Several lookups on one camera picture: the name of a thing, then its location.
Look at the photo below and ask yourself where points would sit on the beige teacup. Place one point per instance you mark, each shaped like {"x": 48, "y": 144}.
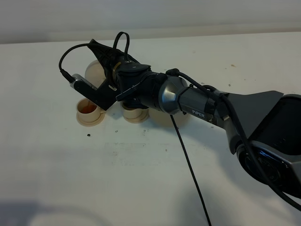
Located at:
{"x": 87, "y": 110}
{"x": 131, "y": 113}

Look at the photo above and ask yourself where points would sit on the beige ceramic teapot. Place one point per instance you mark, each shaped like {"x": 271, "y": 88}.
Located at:
{"x": 95, "y": 74}

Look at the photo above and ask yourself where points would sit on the beige middle teacup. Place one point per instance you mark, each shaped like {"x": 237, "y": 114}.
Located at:
{"x": 131, "y": 113}

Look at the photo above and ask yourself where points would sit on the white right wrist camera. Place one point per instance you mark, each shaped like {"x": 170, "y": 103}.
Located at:
{"x": 91, "y": 89}

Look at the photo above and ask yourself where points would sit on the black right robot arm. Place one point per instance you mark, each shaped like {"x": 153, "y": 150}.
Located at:
{"x": 263, "y": 129}

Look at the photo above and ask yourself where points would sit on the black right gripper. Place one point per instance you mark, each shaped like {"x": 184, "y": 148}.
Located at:
{"x": 112, "y": 61}

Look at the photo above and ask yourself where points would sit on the beige teapot saucer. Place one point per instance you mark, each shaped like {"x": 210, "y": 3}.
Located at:
{"x": 164, "y": 117}

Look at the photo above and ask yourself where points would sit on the beige left teacup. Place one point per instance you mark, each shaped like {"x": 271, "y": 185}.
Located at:
{"x": 87, "y": 110}

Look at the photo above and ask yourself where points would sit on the beige left cup saucer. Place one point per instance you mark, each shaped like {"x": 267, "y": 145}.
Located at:
{"x": 90, "y": 123}

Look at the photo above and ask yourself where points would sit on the beige middle cup saucer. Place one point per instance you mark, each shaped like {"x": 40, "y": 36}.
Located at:
{"x": 139, "y": 119}

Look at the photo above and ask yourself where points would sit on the beige cup saucer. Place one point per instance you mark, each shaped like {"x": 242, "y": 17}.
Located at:
{"x": 139, "y": 119}
{"x": 90, "y": 123}

